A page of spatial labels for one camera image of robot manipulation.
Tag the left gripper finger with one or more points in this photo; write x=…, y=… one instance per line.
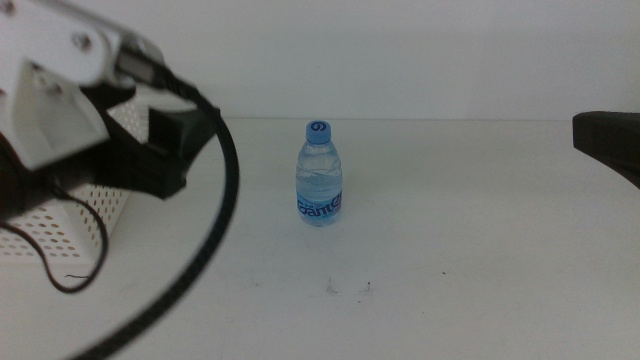
x=185, y=130

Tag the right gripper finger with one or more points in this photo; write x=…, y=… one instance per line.
x=615, y=140

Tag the clear water bottle blue label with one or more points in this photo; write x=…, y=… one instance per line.
x=320, y=175

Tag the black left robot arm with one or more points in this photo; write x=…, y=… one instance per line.
x=12, y=195

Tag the white perforated plastic basket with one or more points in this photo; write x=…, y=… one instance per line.
x=60, y=235

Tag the small black thread scrap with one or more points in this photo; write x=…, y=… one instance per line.
x=78, y=276

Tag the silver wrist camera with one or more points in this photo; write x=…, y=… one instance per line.
x=140, y=62

